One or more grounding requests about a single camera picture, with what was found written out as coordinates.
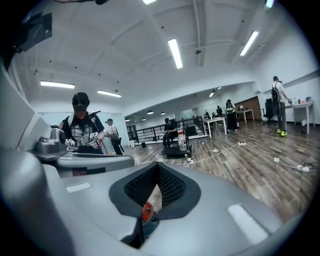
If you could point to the black platform cart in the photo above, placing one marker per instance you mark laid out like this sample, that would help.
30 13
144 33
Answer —
175 153

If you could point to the black office chair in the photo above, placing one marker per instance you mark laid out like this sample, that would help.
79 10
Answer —
268 110

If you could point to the ceiling security camera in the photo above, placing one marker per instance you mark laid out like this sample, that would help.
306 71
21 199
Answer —
198 51

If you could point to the clear water bottle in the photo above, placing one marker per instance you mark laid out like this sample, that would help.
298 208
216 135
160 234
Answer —
182 142

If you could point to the teal vacuum cleaner red lid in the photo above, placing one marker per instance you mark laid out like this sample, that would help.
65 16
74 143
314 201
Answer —
147 211

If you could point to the black metal railing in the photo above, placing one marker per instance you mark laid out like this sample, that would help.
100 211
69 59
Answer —
150 132

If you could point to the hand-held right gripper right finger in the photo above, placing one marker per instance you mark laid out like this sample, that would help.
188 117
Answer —
212 212

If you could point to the ceiling light panel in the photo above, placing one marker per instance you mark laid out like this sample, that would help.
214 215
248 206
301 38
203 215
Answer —
175 53
149 1
269 3
109 93
57 84
249 43

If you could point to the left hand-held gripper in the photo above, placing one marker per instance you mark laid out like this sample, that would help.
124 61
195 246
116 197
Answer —
50 146

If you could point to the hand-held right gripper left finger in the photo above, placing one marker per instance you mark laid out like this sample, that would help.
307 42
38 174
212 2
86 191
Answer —
95 205

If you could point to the white power strip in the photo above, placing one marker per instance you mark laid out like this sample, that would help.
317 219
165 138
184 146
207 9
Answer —
215 150
242 143
303 168
276 159
190 160

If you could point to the white table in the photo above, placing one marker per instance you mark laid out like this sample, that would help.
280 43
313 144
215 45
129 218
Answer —
246 111
215 120
300 105

